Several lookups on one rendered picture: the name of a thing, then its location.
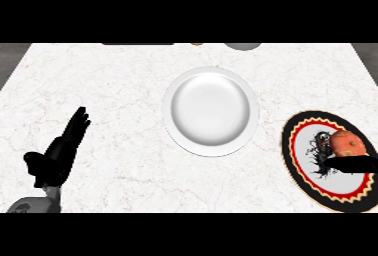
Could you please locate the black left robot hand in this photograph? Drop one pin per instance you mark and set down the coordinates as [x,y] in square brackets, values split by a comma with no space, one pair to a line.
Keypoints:
[59,156]

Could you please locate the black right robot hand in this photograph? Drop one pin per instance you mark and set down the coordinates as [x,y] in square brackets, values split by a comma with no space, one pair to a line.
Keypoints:
[352,164]

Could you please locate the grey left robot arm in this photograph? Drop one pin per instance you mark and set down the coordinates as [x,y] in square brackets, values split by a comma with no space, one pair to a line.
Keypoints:
[41,201]

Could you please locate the orange squash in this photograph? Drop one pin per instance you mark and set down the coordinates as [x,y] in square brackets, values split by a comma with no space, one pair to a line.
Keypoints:
[348,144]

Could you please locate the black red patterned plate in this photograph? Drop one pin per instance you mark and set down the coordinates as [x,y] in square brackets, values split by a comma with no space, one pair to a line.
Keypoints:
[315,186]

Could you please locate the white oval plate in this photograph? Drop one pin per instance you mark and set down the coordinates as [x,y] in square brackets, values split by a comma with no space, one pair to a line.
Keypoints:
[211,111]

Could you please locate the grey round object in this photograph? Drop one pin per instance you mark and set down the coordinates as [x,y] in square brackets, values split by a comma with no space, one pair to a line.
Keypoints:
[243,46]

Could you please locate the small brown object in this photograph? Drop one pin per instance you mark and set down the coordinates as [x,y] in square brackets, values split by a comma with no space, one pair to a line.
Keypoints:
[197,43]

